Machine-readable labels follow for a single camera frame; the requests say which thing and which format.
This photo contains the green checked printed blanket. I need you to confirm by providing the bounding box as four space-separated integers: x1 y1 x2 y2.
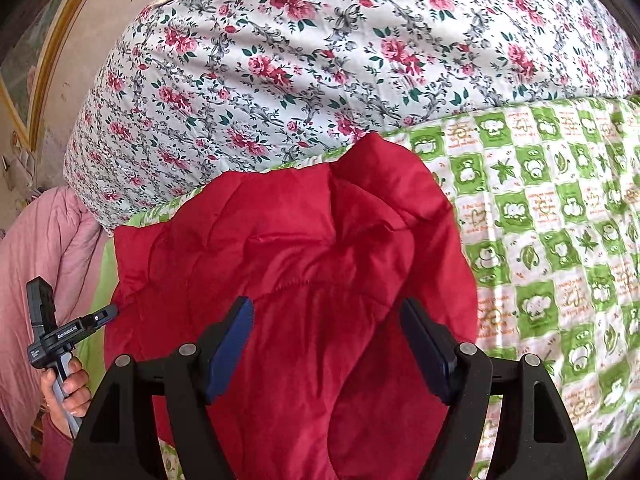
75 94 640 480

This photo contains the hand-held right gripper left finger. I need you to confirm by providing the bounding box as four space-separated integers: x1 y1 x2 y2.
65 296 256 480

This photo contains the person's left hand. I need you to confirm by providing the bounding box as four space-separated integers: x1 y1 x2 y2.
40 357 92 435

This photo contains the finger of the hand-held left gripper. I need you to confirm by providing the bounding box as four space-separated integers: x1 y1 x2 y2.
75 303 120 332

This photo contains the person's left forearm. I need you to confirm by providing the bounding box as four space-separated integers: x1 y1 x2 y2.
39 407 77 476

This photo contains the red quilted jacket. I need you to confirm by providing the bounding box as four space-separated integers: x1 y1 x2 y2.
102 131 480 480

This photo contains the pink quilt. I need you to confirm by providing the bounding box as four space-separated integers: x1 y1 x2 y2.
0 185 110 441

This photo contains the floral quilt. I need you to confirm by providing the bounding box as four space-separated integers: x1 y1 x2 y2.
62 0 640 237

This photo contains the gold picture frame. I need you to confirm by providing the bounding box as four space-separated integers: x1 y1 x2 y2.
0 0 118 158

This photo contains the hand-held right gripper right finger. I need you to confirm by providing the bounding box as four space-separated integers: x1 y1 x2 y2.
399 297 590 480

